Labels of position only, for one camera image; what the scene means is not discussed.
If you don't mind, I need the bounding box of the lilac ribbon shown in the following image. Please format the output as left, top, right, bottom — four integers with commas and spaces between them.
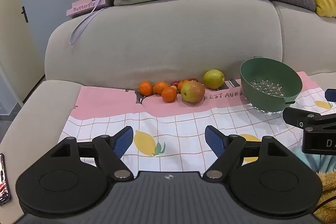
69, 0, 105, 46

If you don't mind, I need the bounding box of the orange mandarin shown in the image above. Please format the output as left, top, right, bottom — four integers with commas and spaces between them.
177, 80, 190, 93
139, 81, 153, 97
154, 81, 170, 94
161, 87, 177, 103

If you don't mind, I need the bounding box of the red-green pear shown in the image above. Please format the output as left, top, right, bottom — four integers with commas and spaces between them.
181, 80, 205, 103

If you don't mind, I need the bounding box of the pink gift box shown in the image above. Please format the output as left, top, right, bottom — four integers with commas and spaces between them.
66, 0, 113, 17

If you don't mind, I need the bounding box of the green plastic colander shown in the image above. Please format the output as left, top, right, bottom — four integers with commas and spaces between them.
240, 56, 303, 115

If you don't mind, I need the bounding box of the teal cloth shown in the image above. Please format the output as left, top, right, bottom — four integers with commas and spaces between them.
294, 148, 336, 174

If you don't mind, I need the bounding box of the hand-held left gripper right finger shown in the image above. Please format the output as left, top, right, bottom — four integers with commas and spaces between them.
203, 125, 289, 182

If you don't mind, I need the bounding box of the brown furry cloth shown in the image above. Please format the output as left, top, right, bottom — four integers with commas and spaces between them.
314, 172, 336, 224

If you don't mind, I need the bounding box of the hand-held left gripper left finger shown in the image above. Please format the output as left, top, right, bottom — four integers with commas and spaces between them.
50, 126, 134, 181

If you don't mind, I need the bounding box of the black smartphone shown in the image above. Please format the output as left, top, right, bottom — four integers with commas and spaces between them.
0, 153, 13, 206

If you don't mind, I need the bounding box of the yellow-green pear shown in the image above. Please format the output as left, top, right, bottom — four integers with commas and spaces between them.
203, 69, 225, 90

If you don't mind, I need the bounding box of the pink checked printed cloth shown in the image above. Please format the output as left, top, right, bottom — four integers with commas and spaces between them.
59, 71, 336, 180

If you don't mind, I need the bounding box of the beige fabric sofa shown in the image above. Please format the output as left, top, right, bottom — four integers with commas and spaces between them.
0, 0, 336, 224

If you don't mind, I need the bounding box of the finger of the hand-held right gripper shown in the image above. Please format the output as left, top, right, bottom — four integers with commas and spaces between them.
283, 107, 336, 132
325, 89, 336, 103

